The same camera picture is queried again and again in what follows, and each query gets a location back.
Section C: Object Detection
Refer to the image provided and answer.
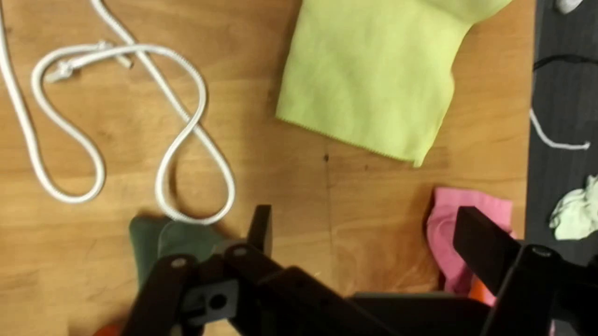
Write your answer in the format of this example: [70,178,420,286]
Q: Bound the yellow-green cloth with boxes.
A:
[276,0,510,167]

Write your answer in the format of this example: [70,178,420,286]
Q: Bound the pink orange cloth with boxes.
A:
[426,187,512,307]

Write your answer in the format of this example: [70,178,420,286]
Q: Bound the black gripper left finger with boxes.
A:
[246,206,272,254]

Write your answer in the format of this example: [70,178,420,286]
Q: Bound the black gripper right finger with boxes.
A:
[454,208,521,299]

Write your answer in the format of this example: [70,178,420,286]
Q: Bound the thin white cord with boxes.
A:
[0,0,239,228]

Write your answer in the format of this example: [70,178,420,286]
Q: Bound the dark green sock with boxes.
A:
[128,215,224,286]

